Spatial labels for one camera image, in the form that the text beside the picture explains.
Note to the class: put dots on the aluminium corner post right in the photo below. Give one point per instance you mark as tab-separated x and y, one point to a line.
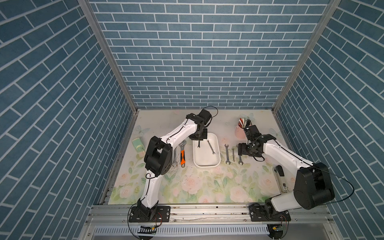
318	30

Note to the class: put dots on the aluminium corner post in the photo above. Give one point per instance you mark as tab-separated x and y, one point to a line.
318	30
95	26

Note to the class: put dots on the aluminium corner post left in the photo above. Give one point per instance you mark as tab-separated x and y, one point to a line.
95	26

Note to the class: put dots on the pink cup with items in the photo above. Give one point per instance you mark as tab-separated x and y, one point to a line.
239	130

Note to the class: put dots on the silver open-end wrench box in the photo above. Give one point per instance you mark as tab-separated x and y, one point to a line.
213	152

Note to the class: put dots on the silver black stapler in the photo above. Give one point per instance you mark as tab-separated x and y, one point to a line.
280	178

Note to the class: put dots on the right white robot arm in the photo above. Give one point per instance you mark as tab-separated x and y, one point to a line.
313	185

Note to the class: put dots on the green sponge block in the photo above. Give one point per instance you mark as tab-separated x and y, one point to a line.
138	145

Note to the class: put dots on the white plastic storage box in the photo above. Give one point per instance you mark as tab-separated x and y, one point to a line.
203	157

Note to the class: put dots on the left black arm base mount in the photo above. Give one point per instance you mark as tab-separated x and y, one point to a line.
144	215

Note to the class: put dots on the large silver open-end wrench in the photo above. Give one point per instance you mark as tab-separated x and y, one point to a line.
175	163

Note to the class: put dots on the orange handled adjustable wrench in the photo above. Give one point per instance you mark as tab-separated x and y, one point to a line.
182	147

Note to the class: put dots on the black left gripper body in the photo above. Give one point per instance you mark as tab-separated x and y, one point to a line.
201	135

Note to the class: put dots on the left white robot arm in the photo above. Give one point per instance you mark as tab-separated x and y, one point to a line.
158	158

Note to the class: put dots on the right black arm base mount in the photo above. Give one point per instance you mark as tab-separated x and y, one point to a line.
266	213

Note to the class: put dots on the silver double open-end wrench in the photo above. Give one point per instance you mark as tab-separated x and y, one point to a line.
227	154

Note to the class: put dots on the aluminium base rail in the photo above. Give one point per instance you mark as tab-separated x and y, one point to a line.
209	214

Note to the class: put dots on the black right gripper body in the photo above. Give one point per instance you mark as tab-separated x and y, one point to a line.
246	149

